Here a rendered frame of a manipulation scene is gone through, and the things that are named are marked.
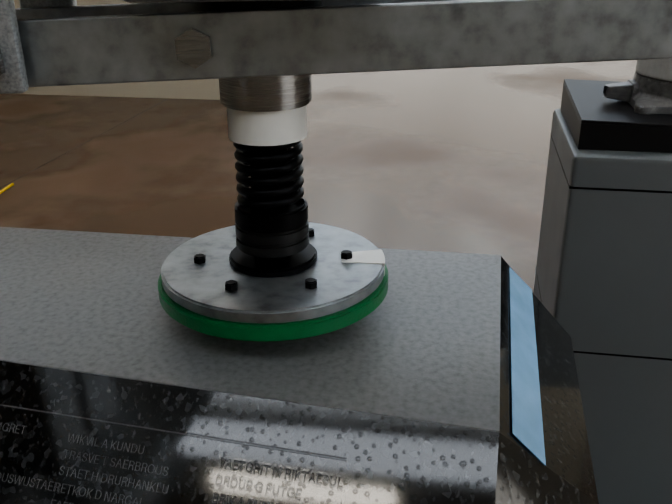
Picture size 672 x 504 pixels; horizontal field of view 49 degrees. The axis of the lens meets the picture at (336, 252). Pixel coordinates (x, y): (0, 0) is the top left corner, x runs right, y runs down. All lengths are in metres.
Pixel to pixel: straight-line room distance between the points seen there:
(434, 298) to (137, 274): 0.33
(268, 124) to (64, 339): 0.28
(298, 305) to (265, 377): 0.07
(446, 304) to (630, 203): 0.74
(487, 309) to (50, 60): 0.45
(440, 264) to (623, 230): 0.66
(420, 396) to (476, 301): 0.18
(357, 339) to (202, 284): 0.15
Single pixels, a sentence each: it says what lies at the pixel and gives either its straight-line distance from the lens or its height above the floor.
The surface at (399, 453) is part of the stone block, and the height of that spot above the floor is 0.80.
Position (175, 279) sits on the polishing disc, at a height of 0.88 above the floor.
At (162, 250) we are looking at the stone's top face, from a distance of 0.90.
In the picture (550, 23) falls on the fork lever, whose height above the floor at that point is 1.10.
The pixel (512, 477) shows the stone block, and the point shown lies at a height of 0.79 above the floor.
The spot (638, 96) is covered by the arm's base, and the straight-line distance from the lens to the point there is 1.54.
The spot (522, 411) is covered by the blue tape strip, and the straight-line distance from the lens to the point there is 0.64.
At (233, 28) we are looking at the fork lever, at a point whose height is 1.10.
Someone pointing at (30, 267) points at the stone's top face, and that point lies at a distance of 0.90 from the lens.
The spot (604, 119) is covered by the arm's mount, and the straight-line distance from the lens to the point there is 1.43.
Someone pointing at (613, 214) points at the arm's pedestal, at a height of 0.69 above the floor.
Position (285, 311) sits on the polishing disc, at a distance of 0.61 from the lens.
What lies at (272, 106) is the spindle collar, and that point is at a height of 1.04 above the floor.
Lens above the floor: 1.17
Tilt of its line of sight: 23 degrees down
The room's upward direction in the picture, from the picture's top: 1 degrees counter-clockwise
